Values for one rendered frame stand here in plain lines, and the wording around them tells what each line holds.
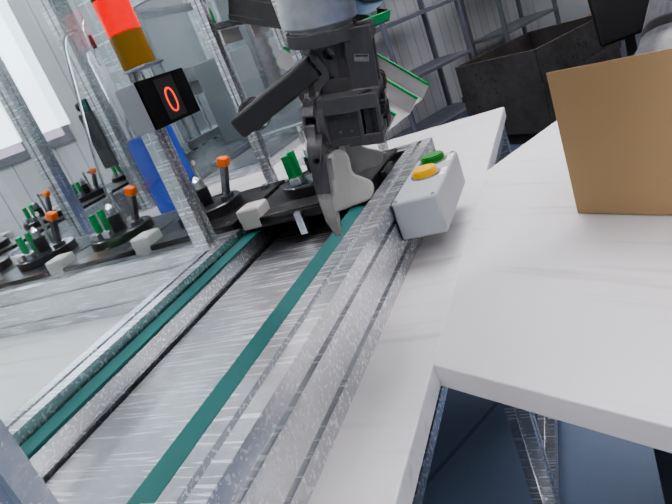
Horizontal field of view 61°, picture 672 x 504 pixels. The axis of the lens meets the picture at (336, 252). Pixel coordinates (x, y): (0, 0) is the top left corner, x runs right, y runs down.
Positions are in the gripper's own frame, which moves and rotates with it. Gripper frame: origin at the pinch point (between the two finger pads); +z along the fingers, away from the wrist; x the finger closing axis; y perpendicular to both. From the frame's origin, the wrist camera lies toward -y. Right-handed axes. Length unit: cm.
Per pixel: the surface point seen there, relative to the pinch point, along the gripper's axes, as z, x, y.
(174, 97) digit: -10.5, 22.0, -27.4
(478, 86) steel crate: 96, 378, 22
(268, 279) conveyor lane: 15.0, 9.2, -15.3
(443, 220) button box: 10.3, 14.3, 10.8
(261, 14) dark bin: -15, 64, -25
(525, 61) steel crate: 75, 349, 53
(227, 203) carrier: 14.0, 35.7, -31.2
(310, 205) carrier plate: 10.6, 24.1, -11.1
